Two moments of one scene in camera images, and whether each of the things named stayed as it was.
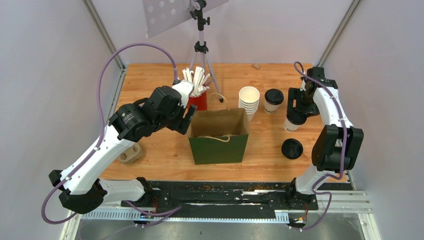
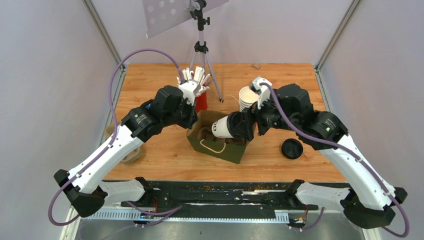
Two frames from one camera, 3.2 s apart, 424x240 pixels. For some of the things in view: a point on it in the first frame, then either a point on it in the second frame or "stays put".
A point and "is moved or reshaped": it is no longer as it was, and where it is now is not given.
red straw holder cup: (200, 102) stays put
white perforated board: (160, 15) stays put
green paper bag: (219, 136) is moved or reshaped
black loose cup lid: (292, 148) stays put
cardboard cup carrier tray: (130, 154) stays put
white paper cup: (290, 127) is moved or reshaped
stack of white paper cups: (248, 99) stays put
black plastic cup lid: (297, 115) is moved or reshaped
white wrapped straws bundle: (198, 78) stays put
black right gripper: (294, 93) → (244, 128)
